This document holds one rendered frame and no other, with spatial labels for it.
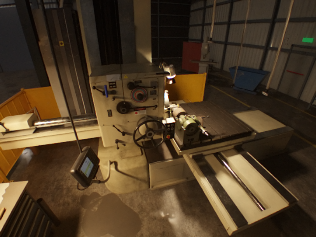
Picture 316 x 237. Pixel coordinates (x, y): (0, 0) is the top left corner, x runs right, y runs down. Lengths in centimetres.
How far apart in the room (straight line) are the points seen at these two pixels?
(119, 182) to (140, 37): 207
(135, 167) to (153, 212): 73
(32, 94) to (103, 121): 310
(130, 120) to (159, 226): 152
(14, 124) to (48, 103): 229
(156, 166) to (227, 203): 109
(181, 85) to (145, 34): 260
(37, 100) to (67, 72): 243
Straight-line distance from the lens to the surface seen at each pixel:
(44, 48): 232
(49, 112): 466
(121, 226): 250
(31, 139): 243
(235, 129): 254
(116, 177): 242
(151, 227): 245
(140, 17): 220
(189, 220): 253
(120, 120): 172
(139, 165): 229
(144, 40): 220
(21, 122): 230
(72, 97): 238
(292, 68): 889
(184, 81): 450
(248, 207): 200
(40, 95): 454
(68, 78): 231
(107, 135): 183
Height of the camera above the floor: 226
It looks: 30 degrees down
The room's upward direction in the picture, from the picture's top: straight up
